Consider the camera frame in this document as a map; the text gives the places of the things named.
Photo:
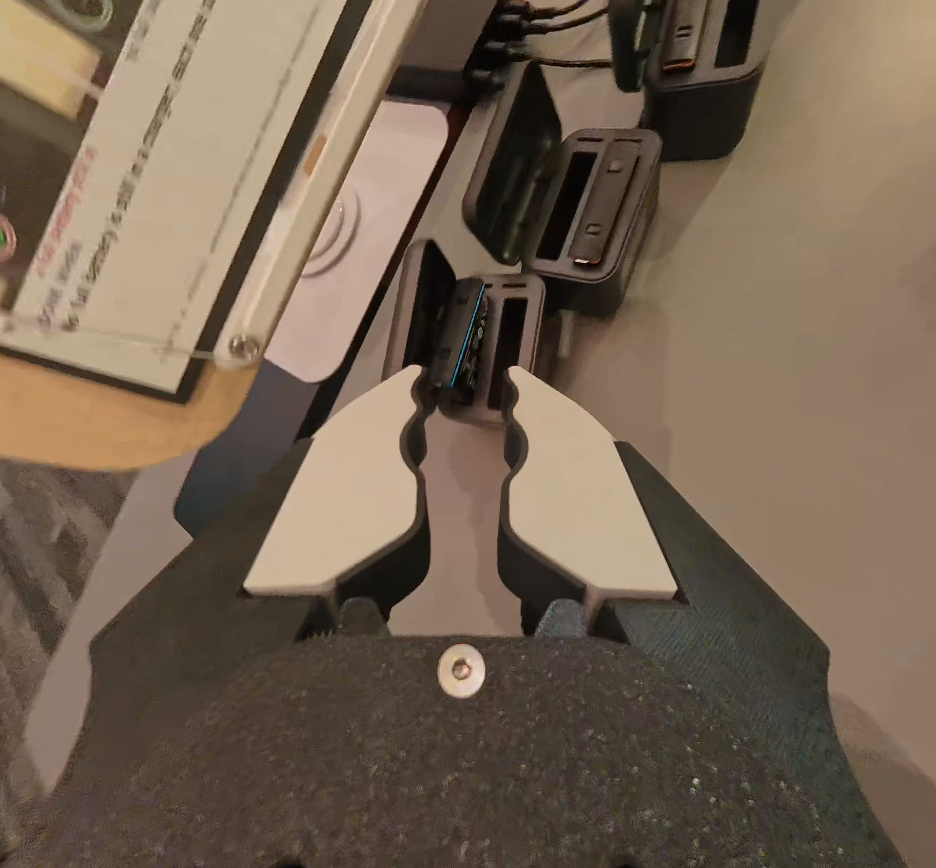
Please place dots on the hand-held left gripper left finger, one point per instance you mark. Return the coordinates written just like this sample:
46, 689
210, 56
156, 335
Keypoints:
344, 502

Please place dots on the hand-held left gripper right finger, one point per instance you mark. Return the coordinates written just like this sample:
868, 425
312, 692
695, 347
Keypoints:
585, 510

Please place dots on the blue-edged black battery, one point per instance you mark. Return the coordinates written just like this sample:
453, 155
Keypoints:
461, 341

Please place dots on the black battery charging case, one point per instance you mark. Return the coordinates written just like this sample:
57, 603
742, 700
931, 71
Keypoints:
702, 115
512, 173
424, 312

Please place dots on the dark flat pad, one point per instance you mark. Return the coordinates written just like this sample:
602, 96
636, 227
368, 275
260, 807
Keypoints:
241, 458

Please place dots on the instruction sheet on wooden stand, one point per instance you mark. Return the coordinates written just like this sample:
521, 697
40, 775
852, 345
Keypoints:
110, 422

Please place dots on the printed instruction sheet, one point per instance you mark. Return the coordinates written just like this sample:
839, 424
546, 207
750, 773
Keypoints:
190, 151

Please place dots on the black power hub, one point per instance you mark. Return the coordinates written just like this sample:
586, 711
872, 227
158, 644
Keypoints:
468, 13

